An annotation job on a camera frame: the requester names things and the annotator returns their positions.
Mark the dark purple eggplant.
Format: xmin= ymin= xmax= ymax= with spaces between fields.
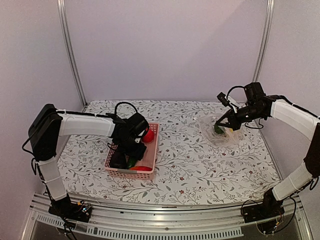
xmin=109 ymin=151 xmax=127 ymax=169

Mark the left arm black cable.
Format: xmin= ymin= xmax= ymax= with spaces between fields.
xmin=114 ymin=101 xmax=139 ymax=118

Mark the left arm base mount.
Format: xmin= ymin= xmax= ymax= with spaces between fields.
xmin=48 ymin=194 xmax=93 ymax=223

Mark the floral tablecloth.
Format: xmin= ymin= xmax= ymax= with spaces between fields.
xmin=58 ymin=100 xmax=280 ymax=205

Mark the red tomato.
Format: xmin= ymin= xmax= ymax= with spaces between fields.
xmin=142 ymin=129 xmax=155 ymax=143

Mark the red orange chili pepper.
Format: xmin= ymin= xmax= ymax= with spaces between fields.
xmin=129 ymin=165 xmax=153 ymax=172

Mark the pink plastic basket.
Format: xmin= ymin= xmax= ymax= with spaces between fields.
xmin=104 ymin=122 xmax=160 ymax=180

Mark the dark green pepper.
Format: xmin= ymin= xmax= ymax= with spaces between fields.
xmin=213 ymin=124 xmax=225 ymax=135

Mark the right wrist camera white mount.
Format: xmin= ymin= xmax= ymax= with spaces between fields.
xmin=217 ymin=92 xmax=239 ymax=113

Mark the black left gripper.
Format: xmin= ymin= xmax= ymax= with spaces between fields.
xmin=117 ymin=135 xmax=147 ymax=161

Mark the left aluminium frame post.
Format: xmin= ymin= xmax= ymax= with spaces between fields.
xmin=56 ymin=0 xmax=88 ymax=108

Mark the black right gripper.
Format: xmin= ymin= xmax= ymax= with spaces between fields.
xmin=216 ymin=104 xmax=265 ymax=131

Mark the clear zip top bag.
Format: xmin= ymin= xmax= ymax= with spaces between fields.
xmin=197 ymin=114 xmax=240 ymax=147

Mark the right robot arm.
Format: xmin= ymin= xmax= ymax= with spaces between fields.
xmin=215 ymin=82 xmax=320 ymax=218

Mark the green cucumber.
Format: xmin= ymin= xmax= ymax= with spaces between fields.
xmin=127 ymin=156 xmax=137 ymax=169

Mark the right aluminium frame post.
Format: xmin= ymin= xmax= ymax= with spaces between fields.
xmin=252 ymin=0 xmax=275 ymax=83

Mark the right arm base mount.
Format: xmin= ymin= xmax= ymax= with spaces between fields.
xmin=240 ymin=188 xmax=285 ymax=223

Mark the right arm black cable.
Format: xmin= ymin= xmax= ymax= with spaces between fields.
xmin=226 ymin=85 xmax=247 ymax=98

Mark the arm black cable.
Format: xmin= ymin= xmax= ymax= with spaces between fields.
xmin=114 ymin=101 xmax=139 ymax=118
xmin=226 ymin=85 xmax=247 ymax=98

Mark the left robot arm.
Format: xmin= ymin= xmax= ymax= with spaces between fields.
xmin=27 ymin=103 xmax=149 ymax=217

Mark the aluminium frame post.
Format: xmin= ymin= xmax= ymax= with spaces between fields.
xmin=252 ymin=0 xmax=275 ymax=83
xmin=56 ymin=0 xmax=88 ymax=108

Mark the aluminium front rail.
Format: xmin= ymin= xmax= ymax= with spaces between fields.
xmin=21 ymin=193 xmax=314 ymax=240

